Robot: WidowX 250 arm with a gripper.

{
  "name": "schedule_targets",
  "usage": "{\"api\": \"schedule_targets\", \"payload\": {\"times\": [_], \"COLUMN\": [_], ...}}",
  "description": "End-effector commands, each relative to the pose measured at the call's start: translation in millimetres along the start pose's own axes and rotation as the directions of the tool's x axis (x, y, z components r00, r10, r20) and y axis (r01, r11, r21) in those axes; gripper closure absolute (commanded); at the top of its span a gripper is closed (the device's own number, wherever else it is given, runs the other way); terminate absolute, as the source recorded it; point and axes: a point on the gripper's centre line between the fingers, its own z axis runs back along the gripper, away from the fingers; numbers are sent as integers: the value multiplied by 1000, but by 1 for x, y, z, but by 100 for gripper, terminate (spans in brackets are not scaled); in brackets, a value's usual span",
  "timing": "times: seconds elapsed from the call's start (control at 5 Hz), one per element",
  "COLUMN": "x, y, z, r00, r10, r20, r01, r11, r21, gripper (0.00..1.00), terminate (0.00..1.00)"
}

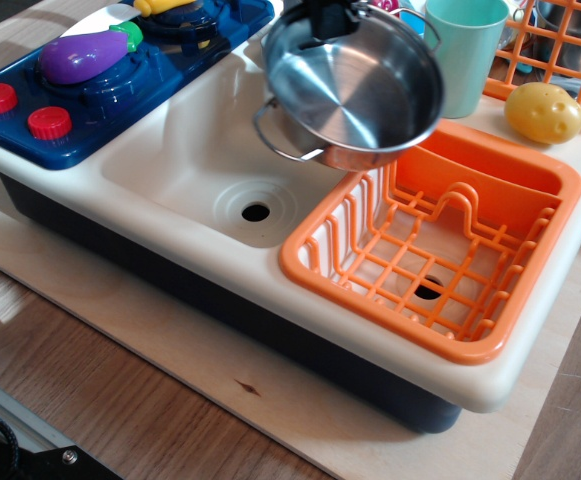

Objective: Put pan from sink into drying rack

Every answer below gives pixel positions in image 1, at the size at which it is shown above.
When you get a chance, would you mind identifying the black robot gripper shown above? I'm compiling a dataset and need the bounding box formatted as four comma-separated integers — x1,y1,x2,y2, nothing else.
303,0,363,40

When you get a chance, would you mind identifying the stainless steel pan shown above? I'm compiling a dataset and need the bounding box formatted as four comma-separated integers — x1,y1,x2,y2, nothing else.
253,1,445,171

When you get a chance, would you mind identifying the cream toy sink unit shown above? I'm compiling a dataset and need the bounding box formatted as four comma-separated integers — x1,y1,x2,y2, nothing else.
0,29,581,435

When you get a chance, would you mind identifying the orange plastic drying rack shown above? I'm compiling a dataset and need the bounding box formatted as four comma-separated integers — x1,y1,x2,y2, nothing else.
279,121,581,365

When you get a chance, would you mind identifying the magenta plastic cup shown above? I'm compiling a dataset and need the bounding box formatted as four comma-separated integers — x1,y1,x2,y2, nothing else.
370,0,401,12

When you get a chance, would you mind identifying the small blue cup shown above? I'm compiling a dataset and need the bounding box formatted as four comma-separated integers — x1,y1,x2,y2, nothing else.
398,10,425,37

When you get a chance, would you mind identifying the teal plastic cup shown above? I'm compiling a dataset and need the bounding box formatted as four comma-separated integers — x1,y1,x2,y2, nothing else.
424,0,509,119

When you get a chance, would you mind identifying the yellow toy vegetable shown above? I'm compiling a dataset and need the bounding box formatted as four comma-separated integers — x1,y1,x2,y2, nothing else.
133,0,194,17

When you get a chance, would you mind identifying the yellow toy potato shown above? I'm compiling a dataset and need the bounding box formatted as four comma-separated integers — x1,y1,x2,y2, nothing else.
504,82,581,145

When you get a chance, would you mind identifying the orange grid basket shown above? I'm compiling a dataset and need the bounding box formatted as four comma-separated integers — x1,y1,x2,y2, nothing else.
484,1,581,105

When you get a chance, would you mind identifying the purple toy eggplant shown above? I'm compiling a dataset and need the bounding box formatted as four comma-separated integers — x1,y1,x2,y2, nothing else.
38,21,144,85

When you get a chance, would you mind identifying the blue toy stove top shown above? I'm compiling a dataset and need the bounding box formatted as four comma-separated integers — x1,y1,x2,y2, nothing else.
0,1,275,170

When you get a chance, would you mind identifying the red stove knob right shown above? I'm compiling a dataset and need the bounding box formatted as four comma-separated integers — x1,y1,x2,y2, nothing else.
27,106,73,140

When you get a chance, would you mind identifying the light wooden base board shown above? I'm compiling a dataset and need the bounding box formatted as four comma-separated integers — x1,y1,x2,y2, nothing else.
0,197,581,480

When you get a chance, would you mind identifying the black cable and bracket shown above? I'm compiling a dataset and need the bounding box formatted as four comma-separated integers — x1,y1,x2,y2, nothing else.
0,407,121,480

